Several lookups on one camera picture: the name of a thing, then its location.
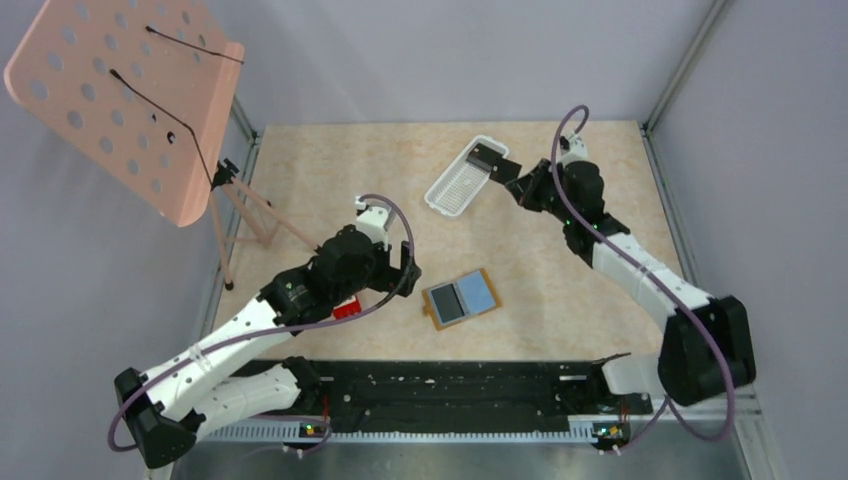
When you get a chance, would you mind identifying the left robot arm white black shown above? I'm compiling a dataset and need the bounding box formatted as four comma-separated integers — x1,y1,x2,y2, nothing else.
107,223,421,470

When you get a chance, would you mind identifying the pink perforated music stand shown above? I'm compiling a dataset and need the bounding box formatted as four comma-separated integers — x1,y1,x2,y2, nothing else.
3,0,326,291

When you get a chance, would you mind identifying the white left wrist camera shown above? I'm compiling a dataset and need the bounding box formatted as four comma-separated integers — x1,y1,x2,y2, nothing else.
354,196,396,251

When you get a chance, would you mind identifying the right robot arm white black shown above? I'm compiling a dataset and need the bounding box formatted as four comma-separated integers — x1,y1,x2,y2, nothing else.
505,159,757,406

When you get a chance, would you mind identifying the red white grid card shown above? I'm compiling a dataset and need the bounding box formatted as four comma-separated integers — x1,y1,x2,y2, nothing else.
332,296,362,320

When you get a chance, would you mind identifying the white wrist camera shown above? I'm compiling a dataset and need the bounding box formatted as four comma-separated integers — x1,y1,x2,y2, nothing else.
558,132,589,164
354,196,396,251

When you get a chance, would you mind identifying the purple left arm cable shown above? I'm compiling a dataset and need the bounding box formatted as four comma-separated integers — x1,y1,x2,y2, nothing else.
107,193,417,458

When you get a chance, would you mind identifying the black card stack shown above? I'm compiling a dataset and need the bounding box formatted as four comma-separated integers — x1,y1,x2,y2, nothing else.
466,143,501,174

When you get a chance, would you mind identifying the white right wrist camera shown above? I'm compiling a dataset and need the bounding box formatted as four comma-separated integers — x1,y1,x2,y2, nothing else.
558,132,589,164

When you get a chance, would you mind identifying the white perforated plastic tray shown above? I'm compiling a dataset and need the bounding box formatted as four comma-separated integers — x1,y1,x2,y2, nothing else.
424,135,510,219

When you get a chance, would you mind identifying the black credit card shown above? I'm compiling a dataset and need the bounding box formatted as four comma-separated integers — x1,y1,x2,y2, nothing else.
489,158,522,185
430,284,465,325

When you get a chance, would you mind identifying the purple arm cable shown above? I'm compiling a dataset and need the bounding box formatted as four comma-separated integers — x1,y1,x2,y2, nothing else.
551,104,738,455
107,193,417,458

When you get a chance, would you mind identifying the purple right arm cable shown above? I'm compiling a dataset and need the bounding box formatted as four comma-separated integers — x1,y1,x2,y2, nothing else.
551,104,738,455

